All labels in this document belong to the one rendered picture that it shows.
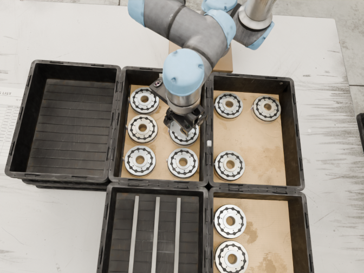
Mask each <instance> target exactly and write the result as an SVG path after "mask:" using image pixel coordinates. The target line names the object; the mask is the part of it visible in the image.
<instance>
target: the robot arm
mask: <svg viewBox="0 0 364 273"><path fill-rule="evenodd" d="M187 1H188V0H128V6H127V9H128V13H129V15H130V17H131V18H132V19H134V20H135V21H136V22H138V23H139V24H141V25H143V27H145V28H148V29H150V30H152V31H153V32H155V33H157V34H159V35H160V36H162V37H164V38H166V39H167V40H169V41H171V42H172V43H174V44H176V45H178V46H179V47H181V49H178V50H176V51H174V52H172V53H170V54H169V55H168V57H167V58H166V59H165V61H164V65H163V73H162V76H161V77H159V78H158V79H157V80H155V81H154V82H153V83H152V84H151V85H150V86H149V88H150V89H151V91H152V92H153V94H154V95H156V96H157V97H158V98H159V99H161V100H162V101H163V102H164V103H166V104H167V105H168V106H169V108H168V109H167V111H166V115H165V118H164V121H163V123H164V124H165V126H167V127H168V128H169V129H170V130H171V131H174V132H175V133H176V134H177V135H178V136H180V137H181V138H183V137H184V136H183V134H182V133H181V131H182V132H183V133H184V134H185V136H186V137H187V138H188V137H189V132H190V131H191V130H192V129H193V128H195V127H196V126H200V125H201V124H202V123H203V121H204V120H205V121H206V120H207V116H208V113H207V112H206V111H205V109H204V108H203V107H202V106H201V105H200V104H199V102H200V95H201V91H202V86H203V84H204V82H205V81H206V79H207V78H208V76H209V75H210V74H211V72H212V70H213V68H214V67H215V65H216V64H217V62H218V61H219V59H220V58H221V56H222V55H223V54H224V52H225V51H226V50H227V49H228V47H229V44H230V42H231V41H232V40H235V41H236V42H238V43H240V44H242V45H244V46H245V47H246V48H249V49H251V50H257V49H258V48H259V47H260V46H261V44H262V43H263V42H264V40H265V39H266V38H267V36H268V35H269V33H270V32H271V30H272V29H273V27H274V25H275V23H274V22H273V21H272V9H273V7H274V5H275V3H276V1H277V0H247V2H245V3H244V4H243V5H241V4H239V3H237V0H203V2H202V4H201V12H200V14H199V13H198V12H196V11H194V10H192V9H190V8H188V7H187V6H185V4H186V2H187ZM203 113H204V115H202V114H203ZM179 127H181V131H180V129H179ZM183 130H184V131H185V132H186V133H185V132H184V131H183Z"/></svg>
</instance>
